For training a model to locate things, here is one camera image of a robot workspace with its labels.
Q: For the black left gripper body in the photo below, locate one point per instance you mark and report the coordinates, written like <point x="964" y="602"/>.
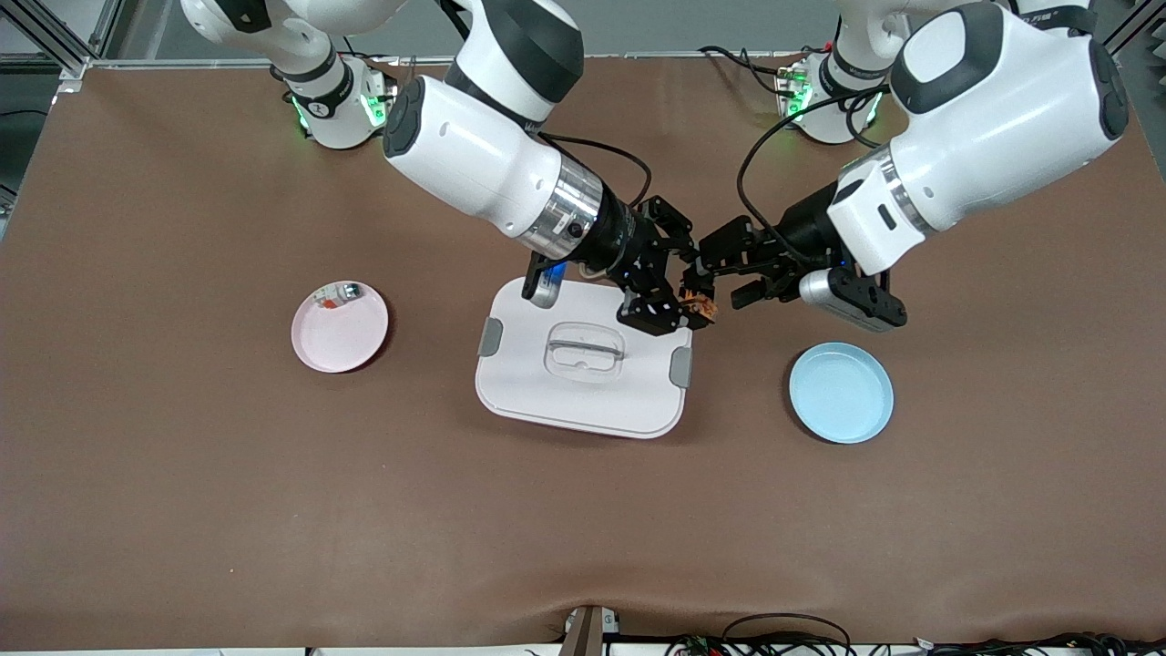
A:
<point x="805" y="227"/>

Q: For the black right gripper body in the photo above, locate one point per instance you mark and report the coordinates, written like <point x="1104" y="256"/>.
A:
<point x="628" y="242"/>

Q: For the orange and black switch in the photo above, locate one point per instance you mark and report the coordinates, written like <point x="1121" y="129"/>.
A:
<point x="701" y="308"/>

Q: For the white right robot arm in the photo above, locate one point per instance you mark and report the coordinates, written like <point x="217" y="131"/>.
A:
<point x="474" y="155"/>

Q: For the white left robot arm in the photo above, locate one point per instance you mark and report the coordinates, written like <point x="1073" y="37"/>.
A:
<point x="993" y="118"/>

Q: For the gray box latch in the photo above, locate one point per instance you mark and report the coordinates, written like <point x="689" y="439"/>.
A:
<point x="680" y="367"/>
<point x="490" y="337"/>

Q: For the white lidded storage box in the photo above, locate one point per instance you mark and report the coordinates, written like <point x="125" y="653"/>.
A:
<point x="583" y="401"/>

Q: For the light blue round plate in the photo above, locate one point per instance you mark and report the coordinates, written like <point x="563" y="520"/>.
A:
<point x="840" y="394"/>

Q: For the brown table mat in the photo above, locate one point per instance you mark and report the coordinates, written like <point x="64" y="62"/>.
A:
<point x="583" y="528"/>

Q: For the pink round plate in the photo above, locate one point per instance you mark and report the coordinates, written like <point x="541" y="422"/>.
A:
<point x="339" y="333"/>

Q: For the small white component on plate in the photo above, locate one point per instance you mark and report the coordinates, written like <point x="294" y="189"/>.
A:
<point x="324" y="299"/>

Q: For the silver table edge rail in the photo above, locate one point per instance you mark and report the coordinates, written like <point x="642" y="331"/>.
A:
<point x="656" y="56"/>

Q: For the brown metal camera bracket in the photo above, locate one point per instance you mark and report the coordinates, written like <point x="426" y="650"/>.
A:
<point x="588" y="633"/>

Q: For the aluminium frame profile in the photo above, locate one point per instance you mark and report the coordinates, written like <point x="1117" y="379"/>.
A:
<point x="77" y="66"/>

